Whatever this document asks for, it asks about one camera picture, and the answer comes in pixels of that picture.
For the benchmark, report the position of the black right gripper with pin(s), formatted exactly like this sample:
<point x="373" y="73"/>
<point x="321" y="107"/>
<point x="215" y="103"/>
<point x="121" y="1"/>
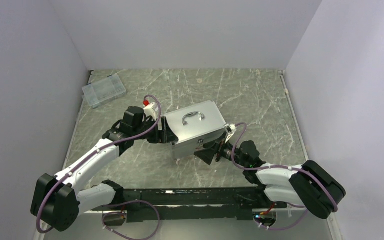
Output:
<point x="217" y="146"/>

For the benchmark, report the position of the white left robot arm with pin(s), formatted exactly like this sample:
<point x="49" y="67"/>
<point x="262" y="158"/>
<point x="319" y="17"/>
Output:
<point x="60" y="198"/>

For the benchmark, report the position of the grey metal medicine case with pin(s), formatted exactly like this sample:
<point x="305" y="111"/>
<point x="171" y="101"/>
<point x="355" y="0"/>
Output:
<point x="194" y="126"/>

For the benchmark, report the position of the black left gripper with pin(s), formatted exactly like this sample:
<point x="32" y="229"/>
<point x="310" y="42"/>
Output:
<point x="164" y="136"/>

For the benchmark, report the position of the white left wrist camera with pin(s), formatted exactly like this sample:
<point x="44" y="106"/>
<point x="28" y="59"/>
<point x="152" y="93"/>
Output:
<point x="151" y="109"/>

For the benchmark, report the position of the clear plastic compartment box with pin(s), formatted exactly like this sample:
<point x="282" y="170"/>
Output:
<point x="103" y="91"/>

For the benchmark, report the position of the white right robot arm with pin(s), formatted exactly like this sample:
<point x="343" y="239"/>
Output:
<point x="307" y="185"/>

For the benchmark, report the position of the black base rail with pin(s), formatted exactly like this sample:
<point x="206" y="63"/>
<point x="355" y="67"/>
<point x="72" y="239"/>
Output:
<point x="240" y="203"/>

